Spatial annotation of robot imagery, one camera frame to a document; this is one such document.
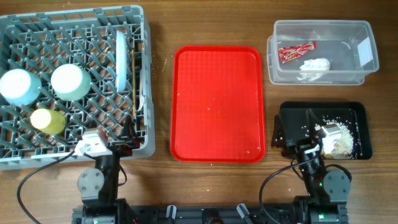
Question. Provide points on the yellow plastic cup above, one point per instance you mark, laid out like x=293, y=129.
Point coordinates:
x=48, y=121

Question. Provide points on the wooden chopstick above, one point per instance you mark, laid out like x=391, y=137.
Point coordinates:
x=133, y=83

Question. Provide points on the grey dishwasher rack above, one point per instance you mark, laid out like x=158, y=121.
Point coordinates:
x=41, y=42

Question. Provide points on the rice food waste pile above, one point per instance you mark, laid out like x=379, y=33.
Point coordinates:
x=344, y=147

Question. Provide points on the red plastic tray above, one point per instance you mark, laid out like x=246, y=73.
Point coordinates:
x=217, y=105

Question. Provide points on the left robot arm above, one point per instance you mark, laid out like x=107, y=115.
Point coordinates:
x=99, y=185

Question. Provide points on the white napkin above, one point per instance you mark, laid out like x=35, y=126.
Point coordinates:
x=313, y=69

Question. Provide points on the white plastic fork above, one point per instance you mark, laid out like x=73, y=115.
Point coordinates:
x=142, y=83

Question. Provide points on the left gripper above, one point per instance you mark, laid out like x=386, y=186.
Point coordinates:
x=130, y=140

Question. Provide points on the small green bowl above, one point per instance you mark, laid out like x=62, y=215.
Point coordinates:
x=20, y=87

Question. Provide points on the black plastic tray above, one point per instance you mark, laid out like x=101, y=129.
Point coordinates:
x=350, y=114

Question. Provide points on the light blue plate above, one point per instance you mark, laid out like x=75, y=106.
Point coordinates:
x=121, y=62

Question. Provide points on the green bowl with food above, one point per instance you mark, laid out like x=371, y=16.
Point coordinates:
x=70, y=82

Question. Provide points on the clear plastic bin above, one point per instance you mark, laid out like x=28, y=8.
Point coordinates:
x=349, y=46

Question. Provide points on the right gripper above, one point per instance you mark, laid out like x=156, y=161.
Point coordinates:
x=287, y=139

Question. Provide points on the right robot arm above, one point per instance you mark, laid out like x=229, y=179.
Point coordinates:
x=327, y=186

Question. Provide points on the red snack wrapper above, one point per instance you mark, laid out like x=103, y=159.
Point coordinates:
x=287, y=54

